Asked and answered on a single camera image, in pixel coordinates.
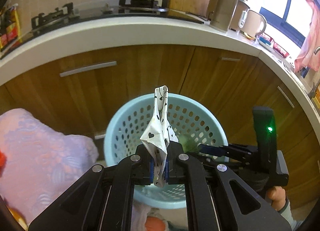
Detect light blue perforated trash basket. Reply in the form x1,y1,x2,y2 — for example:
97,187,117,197
104,93,228,209

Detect dark sauce bottle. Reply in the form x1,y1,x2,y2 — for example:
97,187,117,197
0,8,8,49

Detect black gas stove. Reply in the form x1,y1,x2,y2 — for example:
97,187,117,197
1,0,206,59

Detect red crumpled plastic bag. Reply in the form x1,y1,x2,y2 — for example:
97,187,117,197
0,152,7,169

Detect orange stool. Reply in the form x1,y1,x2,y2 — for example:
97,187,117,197
145,216,166,231

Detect wooden kitchen cabinet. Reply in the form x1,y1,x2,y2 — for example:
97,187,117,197
1,45,319,208

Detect right hand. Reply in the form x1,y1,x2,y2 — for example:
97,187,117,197
266,186,286,211

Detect yellow sauce packet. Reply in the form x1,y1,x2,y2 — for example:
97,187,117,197
5,4,21,43

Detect heart patterned white paper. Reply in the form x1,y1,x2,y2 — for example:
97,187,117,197
140,86,178,188

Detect pink patterned tablecloth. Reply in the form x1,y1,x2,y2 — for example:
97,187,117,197
1,108,99,224

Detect cream electric kettle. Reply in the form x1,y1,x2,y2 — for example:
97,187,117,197
238,10,267,38

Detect pink hanging cloth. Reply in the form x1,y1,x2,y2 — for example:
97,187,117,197
295,0,320,73

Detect steel thermos flask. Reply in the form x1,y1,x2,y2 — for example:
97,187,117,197
210,0,239,32

